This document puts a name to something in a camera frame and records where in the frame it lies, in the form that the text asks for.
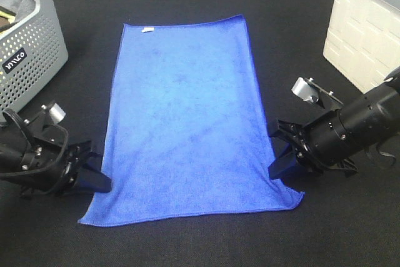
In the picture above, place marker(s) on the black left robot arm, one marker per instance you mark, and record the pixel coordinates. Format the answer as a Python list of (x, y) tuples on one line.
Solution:
[(38, 156)]

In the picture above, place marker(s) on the grey perforated plastic basket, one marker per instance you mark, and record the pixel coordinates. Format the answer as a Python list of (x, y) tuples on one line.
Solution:
[(32, 52)]

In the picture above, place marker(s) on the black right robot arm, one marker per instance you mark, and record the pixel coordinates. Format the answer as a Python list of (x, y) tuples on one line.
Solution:
[(373, 117)]

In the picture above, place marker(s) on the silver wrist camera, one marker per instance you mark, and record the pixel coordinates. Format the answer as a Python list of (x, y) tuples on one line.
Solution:
[(310, 92), (54, 111)]

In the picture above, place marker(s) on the white plastic storage box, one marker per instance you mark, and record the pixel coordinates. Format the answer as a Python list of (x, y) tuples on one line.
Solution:
[(362, 40)]

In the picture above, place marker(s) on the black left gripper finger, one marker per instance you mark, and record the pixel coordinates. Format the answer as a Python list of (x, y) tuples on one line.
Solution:
[(90, 180), (88, 151)]

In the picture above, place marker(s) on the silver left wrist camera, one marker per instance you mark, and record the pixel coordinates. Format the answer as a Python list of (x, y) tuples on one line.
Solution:
[(54, 111)]

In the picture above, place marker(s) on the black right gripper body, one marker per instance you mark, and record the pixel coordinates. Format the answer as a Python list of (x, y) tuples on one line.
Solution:
[(322, 145)]

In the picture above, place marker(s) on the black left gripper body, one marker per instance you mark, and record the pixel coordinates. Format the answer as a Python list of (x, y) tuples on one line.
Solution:
[(38, 154)]

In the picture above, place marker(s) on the blue microfiber towel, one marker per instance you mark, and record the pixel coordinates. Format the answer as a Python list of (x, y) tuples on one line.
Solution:
[(186, 132)]

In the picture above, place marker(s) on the grey towel in basket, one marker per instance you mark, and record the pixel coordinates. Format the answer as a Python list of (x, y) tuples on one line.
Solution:
[(18, 9)]

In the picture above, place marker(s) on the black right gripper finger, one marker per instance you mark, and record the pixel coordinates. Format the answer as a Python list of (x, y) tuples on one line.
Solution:
[(284, 164), (278, 129)]

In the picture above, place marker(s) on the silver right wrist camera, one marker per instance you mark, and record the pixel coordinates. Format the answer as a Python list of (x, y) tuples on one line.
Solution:
[(310, 92)]

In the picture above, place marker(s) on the brown and yellow cloth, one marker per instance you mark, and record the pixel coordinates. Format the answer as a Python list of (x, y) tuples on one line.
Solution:
[(7, 18)]

